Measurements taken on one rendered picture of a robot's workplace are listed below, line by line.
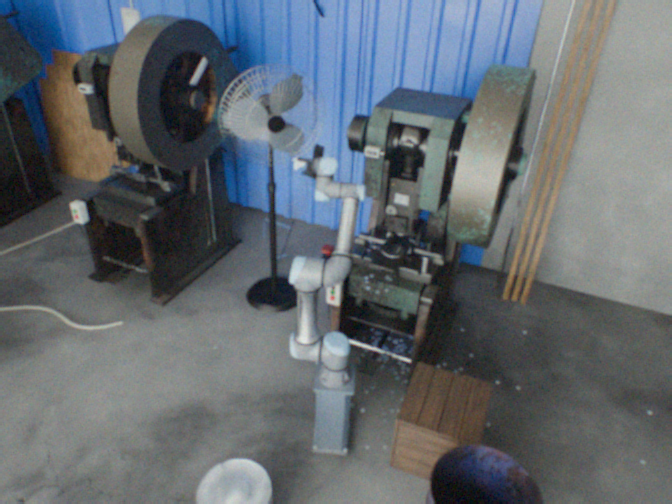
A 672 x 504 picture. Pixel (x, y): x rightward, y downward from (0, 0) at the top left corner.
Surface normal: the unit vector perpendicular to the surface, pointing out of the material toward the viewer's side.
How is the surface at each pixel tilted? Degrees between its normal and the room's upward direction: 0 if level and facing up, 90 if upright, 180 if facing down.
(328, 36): 90
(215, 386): 0
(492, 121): 46
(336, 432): 90
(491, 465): 88
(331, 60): 90
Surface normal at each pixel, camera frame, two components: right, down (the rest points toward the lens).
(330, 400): -0.08, 0.55
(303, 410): 0.04, -0.83
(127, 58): -0.30, -0.17
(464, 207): -0.40, 0.60
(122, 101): -0.41, 0.33
